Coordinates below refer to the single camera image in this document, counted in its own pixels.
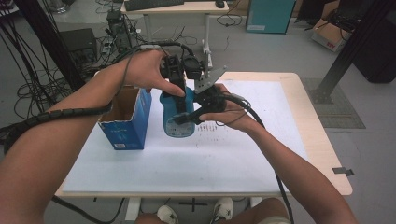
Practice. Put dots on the black computer tower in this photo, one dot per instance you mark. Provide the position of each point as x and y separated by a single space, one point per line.
120 31

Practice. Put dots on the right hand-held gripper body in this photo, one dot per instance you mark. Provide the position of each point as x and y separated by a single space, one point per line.
211 99

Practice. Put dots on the brown cardboard box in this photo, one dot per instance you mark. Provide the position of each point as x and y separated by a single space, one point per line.
330 35

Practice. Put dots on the black tape mark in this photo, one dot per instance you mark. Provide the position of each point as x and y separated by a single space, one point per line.
342 171

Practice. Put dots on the white-legged background desk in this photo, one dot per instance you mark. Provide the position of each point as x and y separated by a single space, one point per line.
174 7

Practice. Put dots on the blue plastic bottle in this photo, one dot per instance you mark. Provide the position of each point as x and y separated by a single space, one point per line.
169 109

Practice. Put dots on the person's right leg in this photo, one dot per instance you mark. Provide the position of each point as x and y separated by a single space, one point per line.
264 211

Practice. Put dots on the black keyboard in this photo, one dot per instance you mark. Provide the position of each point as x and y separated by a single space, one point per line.
152 3

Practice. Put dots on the teal cabinet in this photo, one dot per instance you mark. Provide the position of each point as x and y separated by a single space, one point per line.
269 15

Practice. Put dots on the person's leg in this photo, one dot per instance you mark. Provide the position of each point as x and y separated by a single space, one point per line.
264 211
149 219

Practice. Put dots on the person's left leg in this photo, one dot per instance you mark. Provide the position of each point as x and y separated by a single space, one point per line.
149 219

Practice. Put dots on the black computer mouse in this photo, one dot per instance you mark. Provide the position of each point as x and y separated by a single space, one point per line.
219 3

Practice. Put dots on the blue cardboard box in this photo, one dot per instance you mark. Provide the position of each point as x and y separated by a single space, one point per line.
130 133

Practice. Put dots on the grey floor mat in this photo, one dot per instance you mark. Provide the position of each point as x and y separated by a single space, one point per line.
342 115

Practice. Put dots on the white table leg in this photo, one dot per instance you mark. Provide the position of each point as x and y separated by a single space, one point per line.
255 201
133 208

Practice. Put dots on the black equipment case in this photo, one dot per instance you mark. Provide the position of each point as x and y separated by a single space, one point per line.
77 42

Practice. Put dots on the person's left hand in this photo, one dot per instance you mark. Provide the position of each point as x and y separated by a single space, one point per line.
146 71

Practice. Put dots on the person's right hand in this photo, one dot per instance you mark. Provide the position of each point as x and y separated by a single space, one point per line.
238 115

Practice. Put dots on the wooden table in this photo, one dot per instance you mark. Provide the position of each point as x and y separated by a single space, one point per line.
314 124

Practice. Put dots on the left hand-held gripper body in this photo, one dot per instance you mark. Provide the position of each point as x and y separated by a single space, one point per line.
174 70

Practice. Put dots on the white foam board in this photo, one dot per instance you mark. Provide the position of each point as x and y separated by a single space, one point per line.
202 168

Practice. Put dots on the black metal pole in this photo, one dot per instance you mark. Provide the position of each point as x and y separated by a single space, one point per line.
49 40

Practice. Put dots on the dark cabinet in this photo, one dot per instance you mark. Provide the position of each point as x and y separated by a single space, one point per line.
379 62

